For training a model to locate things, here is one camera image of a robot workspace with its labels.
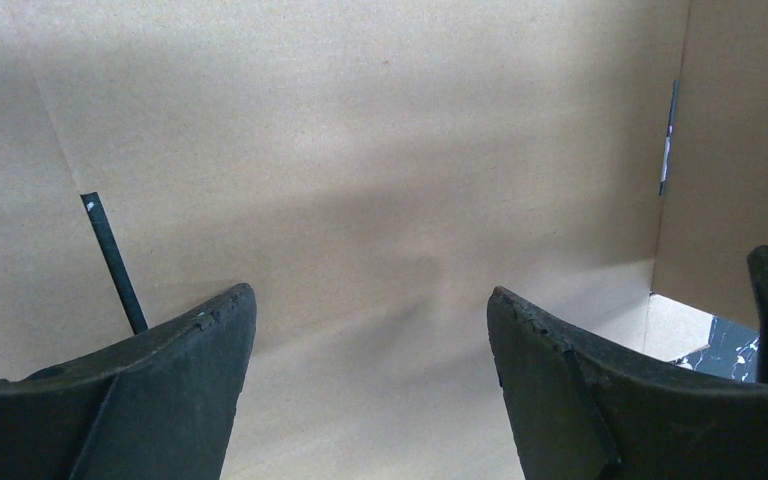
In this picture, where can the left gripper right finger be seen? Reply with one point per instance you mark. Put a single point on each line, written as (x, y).
(583, 407)

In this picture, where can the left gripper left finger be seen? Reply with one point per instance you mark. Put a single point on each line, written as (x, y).
(158, 405)

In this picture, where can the brown cardboard box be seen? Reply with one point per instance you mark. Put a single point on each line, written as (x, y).
(374, 169)

